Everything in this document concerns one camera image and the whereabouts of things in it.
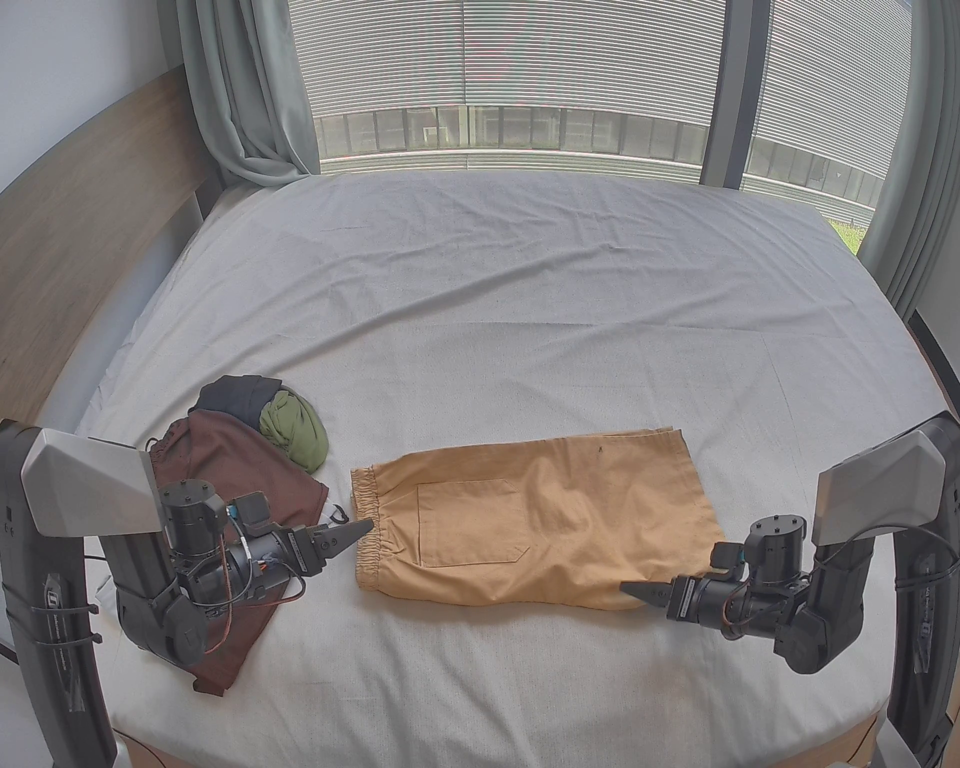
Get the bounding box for blue-green curtain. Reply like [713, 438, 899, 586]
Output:
[858, 0, 960, 324]
[176, 0, 324, 189]

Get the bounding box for window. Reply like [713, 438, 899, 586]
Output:
[288, 0, 912, 252]

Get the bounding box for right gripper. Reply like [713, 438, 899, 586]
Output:
[667, 576, 751, 627]

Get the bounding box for brown shorts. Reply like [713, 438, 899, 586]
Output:
[142, 411, 331, 695]

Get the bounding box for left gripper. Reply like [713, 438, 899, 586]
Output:
[240, 519, 374, 594]

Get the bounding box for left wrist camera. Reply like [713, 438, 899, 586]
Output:
[227, 491, 273, 543]

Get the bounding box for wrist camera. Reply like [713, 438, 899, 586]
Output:
[708, 541, 747, 582]
[227, 491, 273, 543]

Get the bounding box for black garment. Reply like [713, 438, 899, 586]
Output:
[189, 375, 285, 429]

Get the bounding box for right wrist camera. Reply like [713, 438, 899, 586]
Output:
[708, 541, 747, 582]

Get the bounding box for tan shorts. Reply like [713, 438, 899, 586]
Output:
[350, 427, 727, 612]

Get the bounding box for bed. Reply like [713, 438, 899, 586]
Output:
[0, 63, 960, 768]

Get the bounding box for green garment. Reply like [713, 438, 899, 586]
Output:
[258, 390, 331, 475]

